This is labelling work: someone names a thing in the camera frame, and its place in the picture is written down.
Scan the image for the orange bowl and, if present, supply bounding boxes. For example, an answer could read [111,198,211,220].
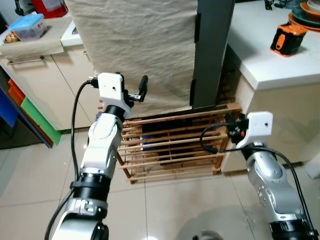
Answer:
[299,1,320,22]

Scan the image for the beige counter cloth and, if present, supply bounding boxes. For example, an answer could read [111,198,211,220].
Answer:
[0,15,76,62]

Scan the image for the silver cabinet handle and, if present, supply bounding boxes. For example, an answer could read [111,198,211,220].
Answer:
[7,55,45,66]

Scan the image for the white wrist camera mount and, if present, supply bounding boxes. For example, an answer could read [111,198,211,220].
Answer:
[234,111,274,150]
[96,72,127,109]

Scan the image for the dark grey upright panel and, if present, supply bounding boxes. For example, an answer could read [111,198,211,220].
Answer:
[190,0,237,111]

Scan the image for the red countertop object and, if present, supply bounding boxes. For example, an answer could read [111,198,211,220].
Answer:
[31,0,69,19]

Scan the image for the green flat board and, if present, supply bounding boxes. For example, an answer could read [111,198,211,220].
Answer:
[20,97,62,146]

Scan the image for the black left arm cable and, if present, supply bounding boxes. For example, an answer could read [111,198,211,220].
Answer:
[44,77,99,240]

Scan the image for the orange black boxy device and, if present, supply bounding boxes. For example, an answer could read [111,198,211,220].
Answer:
[269,22,309,58]

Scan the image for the large beige hanging cloth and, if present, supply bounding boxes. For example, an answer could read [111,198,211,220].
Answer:
[65,0,201,119]

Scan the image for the thin black countertop cable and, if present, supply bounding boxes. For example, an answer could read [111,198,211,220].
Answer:
[263,0,292,12]

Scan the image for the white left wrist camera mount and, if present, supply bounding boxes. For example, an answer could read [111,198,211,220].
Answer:
[96,72,127,109]

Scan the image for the wide orange plate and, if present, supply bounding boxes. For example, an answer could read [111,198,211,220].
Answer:
[287,12,320,34]

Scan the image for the grey robot right foot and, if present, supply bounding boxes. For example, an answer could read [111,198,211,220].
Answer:
[192,230,226,240]

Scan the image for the dark teal plate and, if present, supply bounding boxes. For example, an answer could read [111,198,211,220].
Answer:
[292,4,320,29]

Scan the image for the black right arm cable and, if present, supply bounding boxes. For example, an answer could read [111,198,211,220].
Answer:
[199,122,313,236]

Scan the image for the orange flat board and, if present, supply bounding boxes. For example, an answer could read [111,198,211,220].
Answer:
[7,79,27,107]

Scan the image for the blue flat board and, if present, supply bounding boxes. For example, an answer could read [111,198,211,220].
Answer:
[0,87,19,129]

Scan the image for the wooden slatted rack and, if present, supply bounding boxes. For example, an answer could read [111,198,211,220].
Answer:
[99,102,244,184]

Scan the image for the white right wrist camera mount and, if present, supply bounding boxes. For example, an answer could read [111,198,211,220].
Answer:
[234,111,274,150]

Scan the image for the cream kitchen cabinet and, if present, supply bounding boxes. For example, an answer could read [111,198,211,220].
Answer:
[0,17,103,132]

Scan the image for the white gas stove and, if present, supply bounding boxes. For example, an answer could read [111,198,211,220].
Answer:
[62,22,84,49]

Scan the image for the white kitchen counter block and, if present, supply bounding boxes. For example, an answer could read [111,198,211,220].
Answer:
[220,0,320,173]

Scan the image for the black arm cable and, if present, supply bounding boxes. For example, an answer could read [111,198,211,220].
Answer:
[44,77,99,240]
[199,122,313,236]

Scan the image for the clear container with blue lid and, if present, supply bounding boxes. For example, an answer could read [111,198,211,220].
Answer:
[7,14,48,43]

